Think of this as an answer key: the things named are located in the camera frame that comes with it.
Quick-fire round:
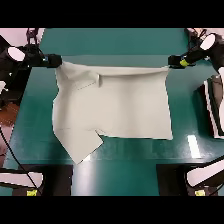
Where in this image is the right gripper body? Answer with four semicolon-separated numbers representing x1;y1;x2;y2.
167;54;188;70

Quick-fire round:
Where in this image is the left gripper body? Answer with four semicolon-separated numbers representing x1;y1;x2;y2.
44;53;64;69

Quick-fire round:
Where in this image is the white shirt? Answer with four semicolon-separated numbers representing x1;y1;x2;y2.
51;61;174;165

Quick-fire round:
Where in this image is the black cable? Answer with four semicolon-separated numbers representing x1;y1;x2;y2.
0;126;44;197

